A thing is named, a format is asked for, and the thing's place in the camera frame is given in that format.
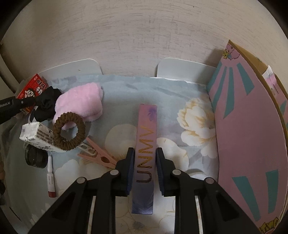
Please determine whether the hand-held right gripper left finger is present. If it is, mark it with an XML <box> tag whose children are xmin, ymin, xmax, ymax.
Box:
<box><xmin>28</xmin><ymin>147</ymin><xmax>135</xmax><ymax>234</ymax></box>

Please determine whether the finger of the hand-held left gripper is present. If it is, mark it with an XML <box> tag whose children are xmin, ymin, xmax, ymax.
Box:
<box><xmin>14</xmin><ymin>96</ymin><xmax>37</xmax><ymax>114</ymax></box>

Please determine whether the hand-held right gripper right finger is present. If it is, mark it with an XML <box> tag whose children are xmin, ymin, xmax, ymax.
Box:
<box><xmin>156</xmin><ymin>147</ymin><xmax>261</xmax><ymax>234</ymax></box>

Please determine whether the red snack packet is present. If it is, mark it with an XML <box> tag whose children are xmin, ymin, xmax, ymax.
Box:
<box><xmin>17</xmin><ymin>73</ymin><xmax>46</xmax><ymax>115</ymax></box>

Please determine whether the white tissue packet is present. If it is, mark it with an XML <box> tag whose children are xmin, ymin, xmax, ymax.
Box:
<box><xmin>19</xmin><ymin>122</ymin><xmax>68</xmax><ymax>153</ymax></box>

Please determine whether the pink clothespin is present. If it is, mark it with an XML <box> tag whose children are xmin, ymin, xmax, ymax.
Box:
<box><xmin>78</xmin><ymin>137</ymin><xmax>118</xmax><ymax>169</ymax></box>

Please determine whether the long pink purple box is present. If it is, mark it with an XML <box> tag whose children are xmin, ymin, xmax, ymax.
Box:
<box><xmin>131</xmin><ymin>103</ymin><xmax>158</xmax><ymax>214</ymax></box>

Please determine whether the white plastic clip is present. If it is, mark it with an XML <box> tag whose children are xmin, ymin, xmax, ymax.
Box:
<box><xmin>78</xmin><ymin>142</ymin><xmax>97</xmax><ymax>157</ymax></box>

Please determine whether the white tube with red cap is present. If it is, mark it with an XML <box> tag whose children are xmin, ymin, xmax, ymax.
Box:
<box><xmin>46</xmin><ymin>155</ymin><xmax>57</xmax><ymax>198</ymax></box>

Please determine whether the cardboard box with pink flap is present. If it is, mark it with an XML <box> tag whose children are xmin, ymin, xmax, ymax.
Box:
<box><xmin>207</xmin><ymin>39</ymin><xmax>288</xmax><ymax>230</ymax></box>

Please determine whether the black hair scrunchie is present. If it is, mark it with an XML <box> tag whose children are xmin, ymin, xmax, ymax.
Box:
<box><xmin>29</xmin><ymin>86</ymin><xmax>62</xmax><ymax>122</ymax></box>

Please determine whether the brown hair scrunchie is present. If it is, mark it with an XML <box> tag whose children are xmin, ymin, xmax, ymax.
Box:
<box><xmin>53</xmin><ymin>112</ymin><xmax>86</xmax><ymax>151</ymax></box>

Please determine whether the black round jar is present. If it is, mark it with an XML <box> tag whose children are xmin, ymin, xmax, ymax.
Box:
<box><xmin>24</xmin><ymin>144</ymin><xmax>46</xmax><ymax>167</ymax></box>

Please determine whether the white rounded panel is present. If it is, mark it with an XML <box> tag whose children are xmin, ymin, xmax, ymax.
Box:
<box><xmin>156</xmin><ymin>58</ymin><xmax>217</xmax><ymax>85</ymax></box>
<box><xmin>22</xmin><ymin>58</ymin><xmax>104</xmax><ymax>81</ymax></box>

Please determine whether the floral light blue blanket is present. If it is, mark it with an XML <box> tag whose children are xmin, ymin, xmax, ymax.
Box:
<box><xmin>0</xmin><ymin>74</ymin><xmax>220</xmax><ymax>234</ymax></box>

